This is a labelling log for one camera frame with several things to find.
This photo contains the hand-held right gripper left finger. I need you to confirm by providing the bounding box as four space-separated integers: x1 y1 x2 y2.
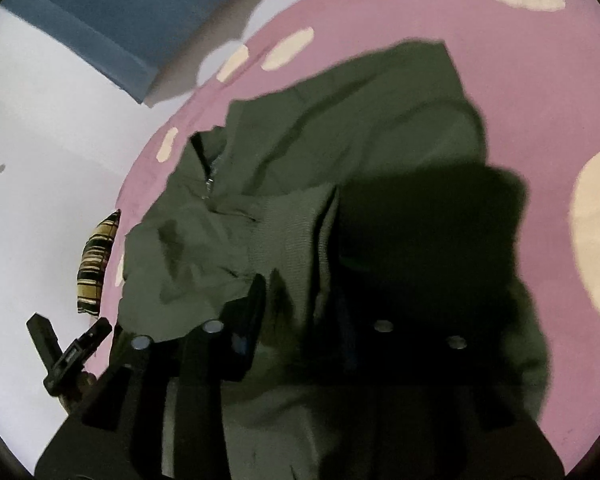
75 275 268 480

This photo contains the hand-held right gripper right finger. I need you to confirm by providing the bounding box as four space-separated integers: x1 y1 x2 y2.
332 270 531 461

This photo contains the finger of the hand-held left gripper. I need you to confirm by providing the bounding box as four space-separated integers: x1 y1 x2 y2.
26 312 63 363
43 317 114 397

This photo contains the dark green t-shirt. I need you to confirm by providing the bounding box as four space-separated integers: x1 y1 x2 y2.
116 40 551 480

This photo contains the yellow black striped pillow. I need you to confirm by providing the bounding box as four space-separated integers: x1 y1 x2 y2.
76 209 122 317

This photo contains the pink blanket with cream spots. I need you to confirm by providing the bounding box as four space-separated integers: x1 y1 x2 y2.
87 0 600 480

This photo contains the blue curtain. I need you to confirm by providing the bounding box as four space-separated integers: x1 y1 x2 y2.
2 0 277 105

